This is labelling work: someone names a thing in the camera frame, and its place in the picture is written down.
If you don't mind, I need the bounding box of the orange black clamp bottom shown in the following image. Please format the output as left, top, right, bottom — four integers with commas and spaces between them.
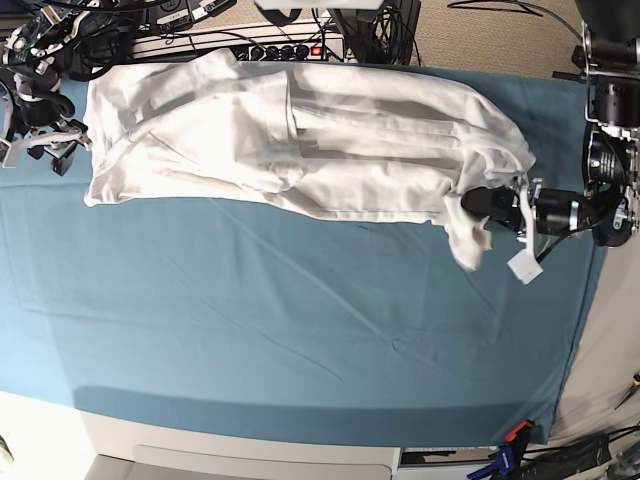
505, 420, 535, 443

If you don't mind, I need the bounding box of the blue clamp bottom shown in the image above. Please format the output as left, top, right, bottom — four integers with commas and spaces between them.
466, 441, 527, 480

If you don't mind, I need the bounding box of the blue black clamp top right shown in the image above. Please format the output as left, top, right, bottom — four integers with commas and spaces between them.
551, 23, 600, 86

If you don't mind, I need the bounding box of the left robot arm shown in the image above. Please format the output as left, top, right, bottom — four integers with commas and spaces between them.
462, 1, 639, 247

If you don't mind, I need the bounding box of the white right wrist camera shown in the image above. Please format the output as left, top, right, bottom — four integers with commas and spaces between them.
0, 138, 22, 168

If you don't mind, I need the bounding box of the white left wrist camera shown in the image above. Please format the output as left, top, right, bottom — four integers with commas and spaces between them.
507, 249, 543, 285

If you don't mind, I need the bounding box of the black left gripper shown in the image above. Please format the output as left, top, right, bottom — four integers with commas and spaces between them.
461, 178, 595, 250

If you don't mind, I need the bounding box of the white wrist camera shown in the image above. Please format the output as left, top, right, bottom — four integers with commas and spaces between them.
507, 249, 543, 285
0, 138, 22, 168

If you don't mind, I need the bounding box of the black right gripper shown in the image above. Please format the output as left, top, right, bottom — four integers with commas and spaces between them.
14, 119, 90, 176

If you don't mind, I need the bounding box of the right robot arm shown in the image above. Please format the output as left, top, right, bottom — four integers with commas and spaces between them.
1, 5, 91, 176

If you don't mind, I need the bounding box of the black power strip red switch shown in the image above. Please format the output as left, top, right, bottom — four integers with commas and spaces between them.
229, 43, 328, 62

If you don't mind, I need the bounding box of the teal table cloth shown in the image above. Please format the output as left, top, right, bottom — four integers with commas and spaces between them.
0, 62, 634, 446

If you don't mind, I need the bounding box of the white T-shirt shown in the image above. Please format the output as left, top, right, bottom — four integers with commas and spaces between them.
84, 49, 536, 270

